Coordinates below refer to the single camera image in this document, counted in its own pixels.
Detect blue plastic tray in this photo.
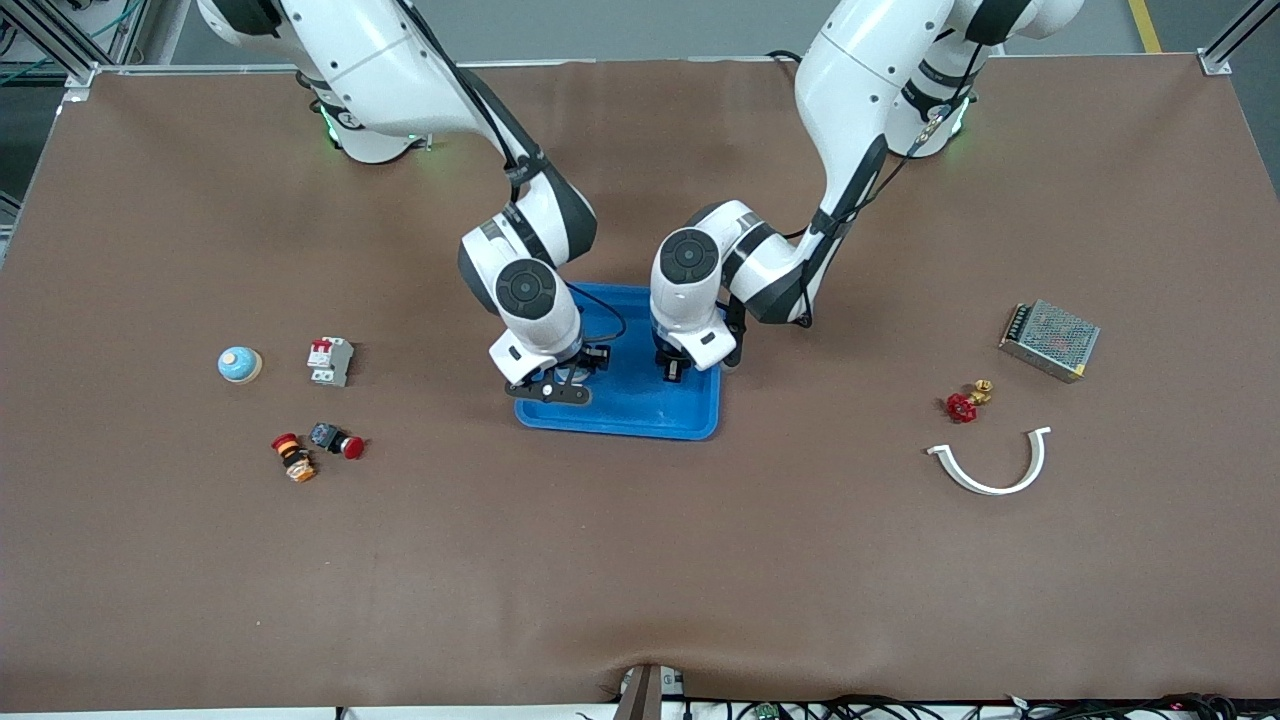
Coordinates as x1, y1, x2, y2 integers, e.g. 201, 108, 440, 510
514, 283, 723, 441

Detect brown table mat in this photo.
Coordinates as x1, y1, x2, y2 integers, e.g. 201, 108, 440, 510
0, 55, 1280, 713

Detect red mushroom push button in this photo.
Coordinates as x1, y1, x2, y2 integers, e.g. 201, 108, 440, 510
309, 422, 367, 461

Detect white circuit breaker red levers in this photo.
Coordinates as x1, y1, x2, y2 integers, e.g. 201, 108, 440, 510
307, 337, 355, 388

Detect metal mesh power supply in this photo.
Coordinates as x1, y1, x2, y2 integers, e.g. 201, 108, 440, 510
998, 299, 1101, 384

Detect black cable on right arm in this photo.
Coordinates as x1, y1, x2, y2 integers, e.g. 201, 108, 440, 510
395, 0, 629, 349

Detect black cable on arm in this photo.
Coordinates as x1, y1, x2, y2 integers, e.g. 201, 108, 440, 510
395, 0, 629, 349
765, 48, 976, 329

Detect brass valve with red handle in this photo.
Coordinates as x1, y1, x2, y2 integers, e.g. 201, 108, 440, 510
946, 379, 995, 424

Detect orange push button switch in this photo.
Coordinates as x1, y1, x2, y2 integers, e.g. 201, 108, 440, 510
271, 433, 319, 484

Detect white half-ring pipe clamp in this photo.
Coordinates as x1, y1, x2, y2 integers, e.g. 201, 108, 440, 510
926, 427, 1053, 497

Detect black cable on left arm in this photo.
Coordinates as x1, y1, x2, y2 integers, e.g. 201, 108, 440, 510
765, 48, 976, 329

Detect aluminium frame post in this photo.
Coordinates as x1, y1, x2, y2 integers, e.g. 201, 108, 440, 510
1198, 0, 1280, 76
0, 0, 101, 89

